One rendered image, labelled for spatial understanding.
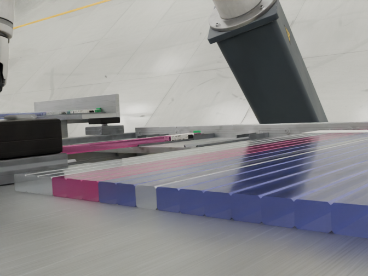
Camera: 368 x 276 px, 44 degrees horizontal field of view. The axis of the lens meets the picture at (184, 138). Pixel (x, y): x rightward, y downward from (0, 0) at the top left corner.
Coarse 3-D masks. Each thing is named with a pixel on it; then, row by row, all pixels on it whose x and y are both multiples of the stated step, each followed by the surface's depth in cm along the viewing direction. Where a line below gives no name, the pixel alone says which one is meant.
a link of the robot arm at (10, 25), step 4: (0, 20) 86; (4, 20) 87; (0, 24) 86; (4, 24) 87; (8, 24) 88; (12, 24) 89; (0, 28) 86; (4, 28) 87; (8, 28) 88; (12, 28) 89; (0, 32) 87; (4, 32) 87; (8, 32) 88; (12, 32) 90; (8, 36) 90
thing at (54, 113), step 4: (4, 112) 90; (8, 112) 91; (12, 112) 92; (16, 112) 92; (20, 112) 93; (24, 112) 94; (28, 112) 94; (32, 112) 95; (36, 112) 96; (40, 112) 97; (44, 112) 97; (48, 112) 98; (52, 112) 99; (56, 112) 100; (60, 112) 101; (64, 112) 101; (68, 112) 102; (72, 112) 103; (0, 116) 90; (4, 116) 90; (40, 116) 97; (44, 116) 98
